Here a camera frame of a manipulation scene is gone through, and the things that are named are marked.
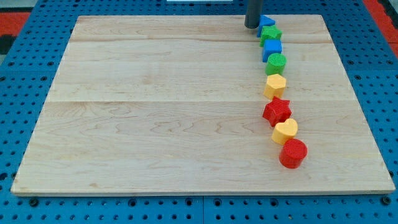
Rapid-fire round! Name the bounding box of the blue triangle block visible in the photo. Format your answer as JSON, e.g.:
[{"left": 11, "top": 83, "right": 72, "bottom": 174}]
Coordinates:
[{"left": 257, "top": 15, "right": 275, "bottom": 38}]

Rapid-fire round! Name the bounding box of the light wooden board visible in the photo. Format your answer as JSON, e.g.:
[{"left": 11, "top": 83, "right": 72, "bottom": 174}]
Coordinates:
[{"left": 11, "top": 15, "right": 395, "bottom": 197}]

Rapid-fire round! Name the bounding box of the red star block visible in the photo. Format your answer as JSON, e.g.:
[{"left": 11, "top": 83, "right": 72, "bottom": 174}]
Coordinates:
[{"left": 262, "top": 96, "right": 292, "bottom": 127}]

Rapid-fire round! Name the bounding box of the yellow hexagon block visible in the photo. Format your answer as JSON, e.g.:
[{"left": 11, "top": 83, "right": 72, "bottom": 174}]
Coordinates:
[{"left": 263, "top": 74, "right": 287, "bottom": 100}]

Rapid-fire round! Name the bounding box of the yellow heart block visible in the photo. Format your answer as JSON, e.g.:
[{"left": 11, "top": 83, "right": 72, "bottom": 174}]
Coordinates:
[{"left": 271, "top": 118, "right": 298, "bottom": 145}]

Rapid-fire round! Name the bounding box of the green cylinder block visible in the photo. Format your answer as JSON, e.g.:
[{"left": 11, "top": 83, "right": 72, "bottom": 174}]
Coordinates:
[{"left": 265, "top": 53, "right": 287, "bottom": 75}]

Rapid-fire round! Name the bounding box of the blue cube block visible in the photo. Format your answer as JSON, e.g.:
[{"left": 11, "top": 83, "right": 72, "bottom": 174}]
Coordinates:
[{"left": 262, "top": 39, "right": 282, "bottom": 62}]

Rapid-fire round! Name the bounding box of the red cylinder block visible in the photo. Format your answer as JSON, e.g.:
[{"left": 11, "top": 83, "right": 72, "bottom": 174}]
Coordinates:
[{"left": 279, "top": 139, "right": 308, "bottom": 169}]

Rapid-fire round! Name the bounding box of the green star block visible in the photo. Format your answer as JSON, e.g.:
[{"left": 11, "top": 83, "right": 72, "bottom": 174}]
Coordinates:
[{"left": 259, "top": 25, "right": 283, "bottom": 47}]

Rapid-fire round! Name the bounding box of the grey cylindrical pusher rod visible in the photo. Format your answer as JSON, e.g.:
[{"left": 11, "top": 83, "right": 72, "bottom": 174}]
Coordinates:
[{"left": 244, "top": 0, "right": 263, "bottom": 29}]

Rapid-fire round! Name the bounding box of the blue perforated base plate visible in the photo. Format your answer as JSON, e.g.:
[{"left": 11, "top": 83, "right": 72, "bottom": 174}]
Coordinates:
[{"left": 1, "top": 1, "right": 397, "bottom": 223}]

